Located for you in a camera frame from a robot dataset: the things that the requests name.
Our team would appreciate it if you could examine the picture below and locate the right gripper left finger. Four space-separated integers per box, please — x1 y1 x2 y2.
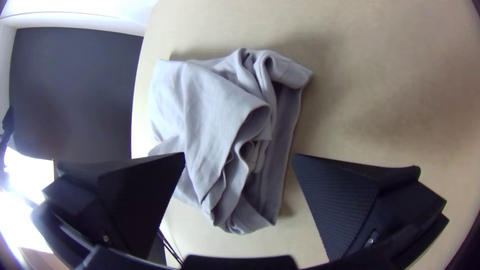
31 151 187 264

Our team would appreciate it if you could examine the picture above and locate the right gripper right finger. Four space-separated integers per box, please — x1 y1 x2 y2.
292 152 450 263

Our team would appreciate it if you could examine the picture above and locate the grey t-shirt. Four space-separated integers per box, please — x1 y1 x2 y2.
147 47 314 236

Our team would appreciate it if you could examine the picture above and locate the black cable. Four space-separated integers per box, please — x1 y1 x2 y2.
156 228 185 268

